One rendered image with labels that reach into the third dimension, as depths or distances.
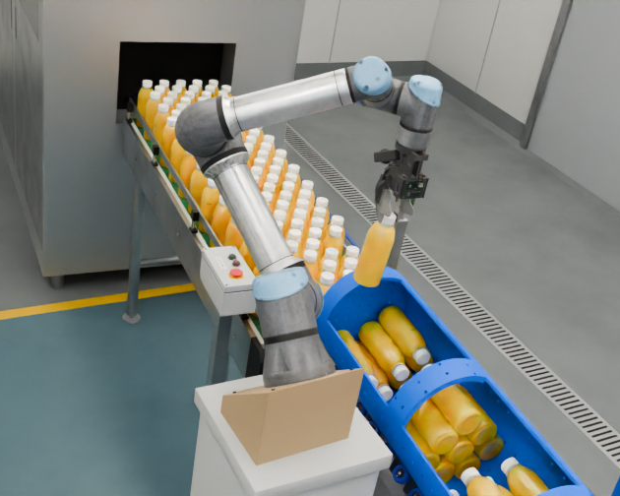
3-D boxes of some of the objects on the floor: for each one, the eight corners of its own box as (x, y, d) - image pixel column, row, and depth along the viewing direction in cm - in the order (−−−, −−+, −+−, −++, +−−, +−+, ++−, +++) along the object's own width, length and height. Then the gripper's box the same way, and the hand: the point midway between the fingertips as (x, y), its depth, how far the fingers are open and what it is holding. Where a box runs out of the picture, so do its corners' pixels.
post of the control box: (191, 541, 300) (221, 299, 250) (187, 532, 303) (217, 291, 253) (202, 538, 302) (235, 297, 251) (198, 529, 305) (230, 289, 255)
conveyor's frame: (223, 570, 292) (258, 354, 247) (111, 292, 416) (120, 115, 371) (352, 537, 312) (405, 334, 267) (209, 282, 436) (228, 113, 391)
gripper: (400, 155, 194) (379, 237, 205) (444, 154, 199) (421, 234, 210) (382, 137, 200) (363, 218, 211) (425, 136, 205) (403, 216, 216)
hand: (388, 216), depth 212 cm, fingers closed on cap, 4 cm apart
